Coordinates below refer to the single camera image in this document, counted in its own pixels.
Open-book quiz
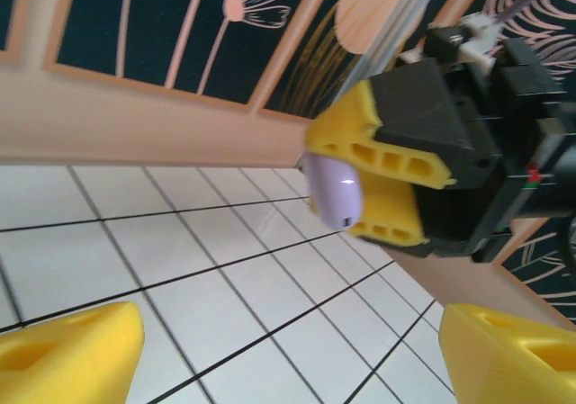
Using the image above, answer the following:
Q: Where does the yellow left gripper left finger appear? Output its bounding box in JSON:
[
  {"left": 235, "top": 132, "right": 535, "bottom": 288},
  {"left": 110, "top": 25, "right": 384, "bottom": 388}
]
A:
[{"left": 0, "top": 301, "right": 146, "bottom": 404}]

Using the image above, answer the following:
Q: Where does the aluminium frame post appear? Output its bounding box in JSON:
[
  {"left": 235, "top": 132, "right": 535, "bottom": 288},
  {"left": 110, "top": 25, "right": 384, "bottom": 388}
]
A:
[{"left": 353, "top": 0, "right": 458, "bottom": 85}]

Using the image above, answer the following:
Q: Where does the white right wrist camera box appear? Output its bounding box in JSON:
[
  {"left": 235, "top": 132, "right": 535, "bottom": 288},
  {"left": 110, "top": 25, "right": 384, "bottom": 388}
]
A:
[{"left": 461, "top": 11, "right": 503, "bottom": 70}]

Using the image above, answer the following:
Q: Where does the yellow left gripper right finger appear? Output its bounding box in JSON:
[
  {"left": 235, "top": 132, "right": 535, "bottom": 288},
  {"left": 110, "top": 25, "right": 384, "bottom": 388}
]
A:
[{"left": 438, "top": 302, "right": 576, "bottom": 404}]

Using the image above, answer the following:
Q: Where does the purple earbud charging case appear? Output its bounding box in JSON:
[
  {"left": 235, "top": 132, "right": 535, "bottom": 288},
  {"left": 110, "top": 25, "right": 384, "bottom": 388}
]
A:
[{"left": 303, "top": 151, "right": 365, "bottom": 233}]

